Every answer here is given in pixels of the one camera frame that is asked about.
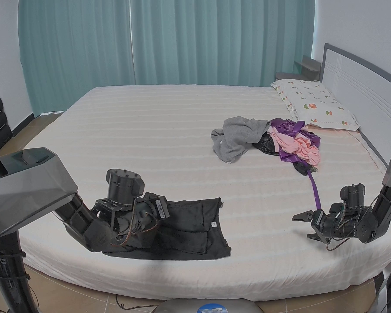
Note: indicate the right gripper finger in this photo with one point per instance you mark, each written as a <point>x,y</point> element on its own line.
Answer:
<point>308,216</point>
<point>319,238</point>

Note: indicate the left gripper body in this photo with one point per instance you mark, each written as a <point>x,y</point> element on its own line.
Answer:
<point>140,222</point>

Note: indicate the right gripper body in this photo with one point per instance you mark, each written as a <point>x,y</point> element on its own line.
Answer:
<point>332,225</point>

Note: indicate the black T-shirt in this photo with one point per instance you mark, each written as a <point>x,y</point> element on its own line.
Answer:
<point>195,230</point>

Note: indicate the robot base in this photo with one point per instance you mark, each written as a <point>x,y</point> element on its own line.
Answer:
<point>182,307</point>

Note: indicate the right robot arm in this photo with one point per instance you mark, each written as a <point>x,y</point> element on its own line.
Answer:
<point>378,214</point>

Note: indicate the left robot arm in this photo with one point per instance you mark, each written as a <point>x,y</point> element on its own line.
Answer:
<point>29,181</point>

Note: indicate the pile of clothes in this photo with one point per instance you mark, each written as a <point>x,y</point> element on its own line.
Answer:
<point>293,145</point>

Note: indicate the bed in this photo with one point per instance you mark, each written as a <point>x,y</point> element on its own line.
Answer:
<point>150,135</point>

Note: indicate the grey garment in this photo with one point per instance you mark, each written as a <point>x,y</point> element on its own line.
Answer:
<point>238,135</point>

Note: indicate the white printed pillow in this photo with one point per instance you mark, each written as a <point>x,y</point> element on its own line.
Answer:
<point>316,104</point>

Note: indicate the grey bedside table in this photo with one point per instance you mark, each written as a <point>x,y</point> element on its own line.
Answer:
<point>296,75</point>

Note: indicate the blue-green curtain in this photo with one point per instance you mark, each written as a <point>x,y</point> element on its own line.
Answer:
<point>221,31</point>
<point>78,44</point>

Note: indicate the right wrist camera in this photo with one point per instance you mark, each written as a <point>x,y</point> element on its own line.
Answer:
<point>335,208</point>

